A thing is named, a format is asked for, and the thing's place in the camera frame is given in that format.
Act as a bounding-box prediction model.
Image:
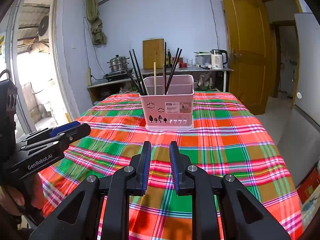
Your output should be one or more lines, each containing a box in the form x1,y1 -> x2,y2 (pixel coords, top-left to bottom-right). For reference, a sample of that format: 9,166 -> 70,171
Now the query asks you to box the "black chopstick one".
129,50 -> 144,95

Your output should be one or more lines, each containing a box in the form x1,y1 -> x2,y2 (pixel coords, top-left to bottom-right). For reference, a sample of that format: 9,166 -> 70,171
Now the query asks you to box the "red cardboard box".
297,166 -> 319,204

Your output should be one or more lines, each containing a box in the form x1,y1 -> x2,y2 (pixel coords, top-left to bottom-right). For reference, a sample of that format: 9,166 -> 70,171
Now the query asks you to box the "red lidded jar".
180,62 -> 187,68

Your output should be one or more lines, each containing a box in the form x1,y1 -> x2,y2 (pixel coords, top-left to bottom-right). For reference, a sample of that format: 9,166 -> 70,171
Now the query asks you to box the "light wooden chopstick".
163,63 -> 167,95
153,62 -> 157,95

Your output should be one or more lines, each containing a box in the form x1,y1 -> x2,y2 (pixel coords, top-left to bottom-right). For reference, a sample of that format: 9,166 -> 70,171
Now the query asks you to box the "yellow wooden door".
222,0 -> 271,115

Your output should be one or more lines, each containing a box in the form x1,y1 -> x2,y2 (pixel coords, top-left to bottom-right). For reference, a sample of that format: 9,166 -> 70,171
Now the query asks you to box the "wooden cutting board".
143,38 -> 164,69

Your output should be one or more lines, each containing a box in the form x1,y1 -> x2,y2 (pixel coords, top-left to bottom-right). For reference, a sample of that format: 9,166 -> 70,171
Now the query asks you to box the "steel kitchen counter table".
139,65 -> 234,93

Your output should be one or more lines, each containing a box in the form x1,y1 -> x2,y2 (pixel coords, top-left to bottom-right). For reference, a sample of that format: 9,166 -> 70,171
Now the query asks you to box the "colourful plaid tablecloth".
40,92 -> 303,239

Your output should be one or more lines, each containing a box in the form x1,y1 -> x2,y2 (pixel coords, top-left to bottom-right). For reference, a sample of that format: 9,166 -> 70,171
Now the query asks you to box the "black chopstick three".
165,47 -> 180,94

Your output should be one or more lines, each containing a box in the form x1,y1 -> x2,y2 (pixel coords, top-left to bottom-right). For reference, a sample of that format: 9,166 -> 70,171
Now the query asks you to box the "black induction cooker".
103,68 -> 133,81

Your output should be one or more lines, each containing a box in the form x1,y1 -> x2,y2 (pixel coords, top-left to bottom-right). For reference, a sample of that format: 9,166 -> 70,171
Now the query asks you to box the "left human hand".
1,174 -> 46,216

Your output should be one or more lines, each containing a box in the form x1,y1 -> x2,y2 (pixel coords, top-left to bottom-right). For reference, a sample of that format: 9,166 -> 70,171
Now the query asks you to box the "pink plastic utensil basket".
140,75 -> 194,131

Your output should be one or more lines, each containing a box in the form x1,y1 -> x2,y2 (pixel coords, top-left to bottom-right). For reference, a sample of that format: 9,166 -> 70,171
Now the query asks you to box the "wooden side shelf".
87,79 -> 131,105

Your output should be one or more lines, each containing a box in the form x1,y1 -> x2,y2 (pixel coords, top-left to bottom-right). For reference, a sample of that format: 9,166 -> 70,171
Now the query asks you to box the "dark oil bottle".
166,49 -> 172,68

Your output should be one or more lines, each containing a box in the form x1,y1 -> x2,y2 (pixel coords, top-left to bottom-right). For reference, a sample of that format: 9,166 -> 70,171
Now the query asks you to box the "stainless steel steamer pot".
107,55 -> 129,73

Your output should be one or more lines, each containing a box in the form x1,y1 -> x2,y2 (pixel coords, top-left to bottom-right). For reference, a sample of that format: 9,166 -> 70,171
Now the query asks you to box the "black chopstick six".
121,63 -> 142,95

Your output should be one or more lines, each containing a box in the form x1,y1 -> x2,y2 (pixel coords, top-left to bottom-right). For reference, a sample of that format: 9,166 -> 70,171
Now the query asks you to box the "black chopstick four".
172,49 -> 182,78

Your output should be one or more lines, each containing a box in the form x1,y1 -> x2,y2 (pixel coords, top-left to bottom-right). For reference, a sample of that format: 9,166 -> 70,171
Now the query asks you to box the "silver refrigerator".
277,13 -> 319,187

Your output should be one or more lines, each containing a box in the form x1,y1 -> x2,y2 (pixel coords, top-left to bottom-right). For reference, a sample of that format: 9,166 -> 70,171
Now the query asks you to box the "white electric kettle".
210,49 -> 228,69

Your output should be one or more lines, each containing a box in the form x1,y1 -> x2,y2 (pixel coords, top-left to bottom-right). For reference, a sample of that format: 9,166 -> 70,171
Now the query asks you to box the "green hanging cloth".
86,0 -> 107,45

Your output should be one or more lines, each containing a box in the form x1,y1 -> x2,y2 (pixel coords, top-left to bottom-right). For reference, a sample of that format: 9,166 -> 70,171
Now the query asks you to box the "black chopstick two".
132,49 -> 148,95

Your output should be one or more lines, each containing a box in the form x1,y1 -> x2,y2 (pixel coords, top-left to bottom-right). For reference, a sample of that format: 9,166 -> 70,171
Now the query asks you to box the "clear plastic storage box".
194,51 -> 212,68

